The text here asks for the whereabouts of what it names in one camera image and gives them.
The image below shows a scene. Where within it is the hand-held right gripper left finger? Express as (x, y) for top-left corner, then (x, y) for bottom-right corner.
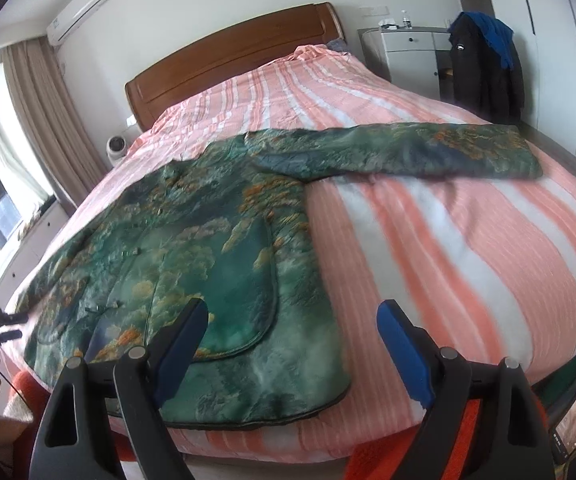
(28, 297), (210, 480)

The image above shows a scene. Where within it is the black cable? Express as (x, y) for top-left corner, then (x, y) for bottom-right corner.
(0, 360), (36, 423)

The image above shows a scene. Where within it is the beige curtain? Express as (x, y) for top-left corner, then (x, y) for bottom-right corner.
(2, 40), (111, 216)

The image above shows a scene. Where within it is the person's orange fuzzy garment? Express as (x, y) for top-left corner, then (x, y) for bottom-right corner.
(2, 370), (551, 480)

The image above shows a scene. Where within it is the blue garment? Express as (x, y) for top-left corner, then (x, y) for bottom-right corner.
(468, 11), (516, 71)

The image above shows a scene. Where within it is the black jacket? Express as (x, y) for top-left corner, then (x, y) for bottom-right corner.
(448, 11), (525, 126)

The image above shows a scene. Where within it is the white air conditioner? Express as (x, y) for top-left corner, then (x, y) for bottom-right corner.
(45, 0), (117, 46)

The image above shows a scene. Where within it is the white sheer curtain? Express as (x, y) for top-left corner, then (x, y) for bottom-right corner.
(0, 105), (56, 211)

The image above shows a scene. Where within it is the wooden headboard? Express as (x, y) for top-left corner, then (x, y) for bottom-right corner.
(124, 2), (349, 131)

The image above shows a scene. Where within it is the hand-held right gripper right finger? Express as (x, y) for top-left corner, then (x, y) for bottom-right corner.
(375, 299), (555, 480)

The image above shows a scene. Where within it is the white dresser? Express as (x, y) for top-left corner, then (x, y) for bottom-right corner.
(358, 26), (456, 96)

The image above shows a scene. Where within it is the small white fan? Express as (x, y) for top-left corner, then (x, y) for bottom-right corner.
(106, 135), (131, 166)

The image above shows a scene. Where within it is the white window seat cabinet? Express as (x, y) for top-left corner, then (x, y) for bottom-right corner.
(0, 205), (71, 311)

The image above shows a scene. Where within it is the green patterned jacket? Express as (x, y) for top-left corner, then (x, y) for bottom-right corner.
(18, 122), (544, 431)

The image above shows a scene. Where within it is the pink striped bed cover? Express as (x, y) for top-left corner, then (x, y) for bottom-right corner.
(0, 45), (576, 463)

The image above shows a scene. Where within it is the white wardrobe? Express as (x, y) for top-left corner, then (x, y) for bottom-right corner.
(445, 0), (576, 161)

